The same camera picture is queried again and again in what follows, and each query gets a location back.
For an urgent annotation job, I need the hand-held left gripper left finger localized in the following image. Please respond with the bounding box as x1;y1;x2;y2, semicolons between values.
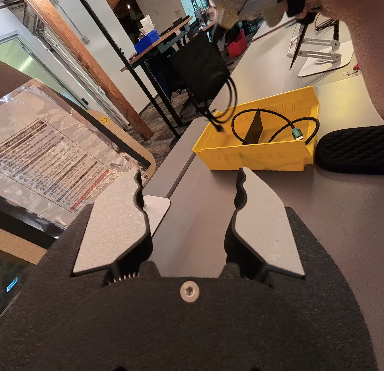
72;168;153;284

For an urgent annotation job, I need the rounded wooden panel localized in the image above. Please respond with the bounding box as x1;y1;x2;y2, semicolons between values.
0;109;157;265

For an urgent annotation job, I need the black bin divider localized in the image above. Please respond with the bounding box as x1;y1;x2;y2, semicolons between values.
241;110;265;145

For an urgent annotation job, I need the person's right hand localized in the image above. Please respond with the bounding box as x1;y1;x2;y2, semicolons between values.
307;0;363;32

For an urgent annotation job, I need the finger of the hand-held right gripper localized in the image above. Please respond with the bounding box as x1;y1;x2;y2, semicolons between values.
207;0;262;30

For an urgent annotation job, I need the wooden beam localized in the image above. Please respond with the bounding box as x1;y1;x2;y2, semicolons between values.
12;0;154;141

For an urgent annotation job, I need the instruction sheet in plastic sleeve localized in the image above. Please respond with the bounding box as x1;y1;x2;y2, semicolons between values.
0;86;150;227

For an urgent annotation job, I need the braided black hdmi cable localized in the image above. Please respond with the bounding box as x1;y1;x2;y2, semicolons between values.
231;108;320;145

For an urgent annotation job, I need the person's right forearm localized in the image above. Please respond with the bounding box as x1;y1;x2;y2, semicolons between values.
345;0;384;123

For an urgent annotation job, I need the black quilted wrist rest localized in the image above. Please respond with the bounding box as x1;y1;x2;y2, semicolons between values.
315;126;384;175

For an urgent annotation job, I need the red plastic bin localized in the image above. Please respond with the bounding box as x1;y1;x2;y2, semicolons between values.
226;35;249;59

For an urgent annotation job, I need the black hdmi adapter hub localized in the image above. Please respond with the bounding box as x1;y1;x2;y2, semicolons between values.
192;25;238;135

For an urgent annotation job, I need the white carton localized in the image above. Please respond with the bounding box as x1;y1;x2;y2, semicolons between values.
139;14;155;35

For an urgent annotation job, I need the white desktop stand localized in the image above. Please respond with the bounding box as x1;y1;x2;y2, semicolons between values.
287;20;355;77

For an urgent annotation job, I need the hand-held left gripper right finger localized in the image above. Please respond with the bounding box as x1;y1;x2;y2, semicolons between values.
224;167;305;284

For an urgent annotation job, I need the yellow plastic bin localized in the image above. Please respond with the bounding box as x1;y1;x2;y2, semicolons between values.
192;86;320;172

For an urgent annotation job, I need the black pole stand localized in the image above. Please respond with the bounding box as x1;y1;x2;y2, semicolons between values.
70;0;187;150

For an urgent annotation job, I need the white display stand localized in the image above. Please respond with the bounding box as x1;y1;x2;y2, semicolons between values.
142;195;171;237

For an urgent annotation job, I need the wooden desk with black legs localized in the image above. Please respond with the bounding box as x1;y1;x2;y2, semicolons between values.
120;15;218;128

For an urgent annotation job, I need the blue plastic bin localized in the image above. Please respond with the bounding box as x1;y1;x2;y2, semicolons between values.
133;29;159;54

